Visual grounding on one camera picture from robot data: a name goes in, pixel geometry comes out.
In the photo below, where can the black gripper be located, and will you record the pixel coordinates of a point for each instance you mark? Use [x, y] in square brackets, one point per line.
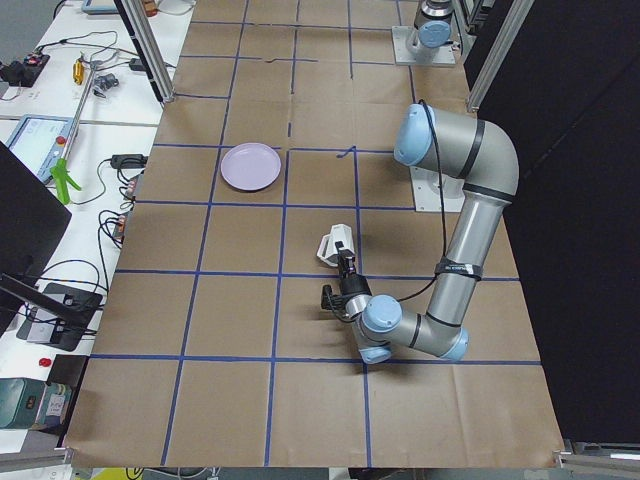
[354, 287]

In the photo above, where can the white angular mug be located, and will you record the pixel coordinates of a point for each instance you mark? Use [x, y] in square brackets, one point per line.
[338, 241]

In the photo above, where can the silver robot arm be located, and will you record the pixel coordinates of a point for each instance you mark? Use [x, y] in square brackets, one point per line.
[480, 155]
[430, 43]

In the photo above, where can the lavender plate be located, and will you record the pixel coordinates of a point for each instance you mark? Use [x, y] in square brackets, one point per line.
[250, 166]

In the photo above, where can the brown paper table cover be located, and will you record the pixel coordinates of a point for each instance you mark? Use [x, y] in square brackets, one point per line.
[213, 347]

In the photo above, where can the black power adapter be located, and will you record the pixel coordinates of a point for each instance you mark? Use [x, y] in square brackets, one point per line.
[128, 161]

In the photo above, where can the black monitor stand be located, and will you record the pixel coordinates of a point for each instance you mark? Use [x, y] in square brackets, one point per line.
[59, 317]

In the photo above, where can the black monitor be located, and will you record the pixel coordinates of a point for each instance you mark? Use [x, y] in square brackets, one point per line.
[33, 221]

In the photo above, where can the yellow tool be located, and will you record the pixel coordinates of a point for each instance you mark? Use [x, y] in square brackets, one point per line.
[78, 72]

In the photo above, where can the blue teach pendant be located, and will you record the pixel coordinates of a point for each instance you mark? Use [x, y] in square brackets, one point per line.
[38, 141]

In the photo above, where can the teal box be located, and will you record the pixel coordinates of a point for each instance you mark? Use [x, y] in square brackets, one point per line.
[21, 399]

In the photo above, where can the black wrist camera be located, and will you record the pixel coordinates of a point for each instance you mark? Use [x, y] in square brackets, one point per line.
[332, 302]

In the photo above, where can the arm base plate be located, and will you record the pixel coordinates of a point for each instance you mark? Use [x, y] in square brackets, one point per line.
[408, 50]
[426, 191]

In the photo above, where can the green handled reacher grabber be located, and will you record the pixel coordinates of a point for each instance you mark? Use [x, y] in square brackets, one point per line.
[59, 171]

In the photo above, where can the aluminium frame post right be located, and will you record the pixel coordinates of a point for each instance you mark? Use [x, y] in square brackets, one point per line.
[498, 52]

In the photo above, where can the aluminium frame post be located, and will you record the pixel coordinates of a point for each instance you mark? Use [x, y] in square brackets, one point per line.
[498, 52]
[139, 29]

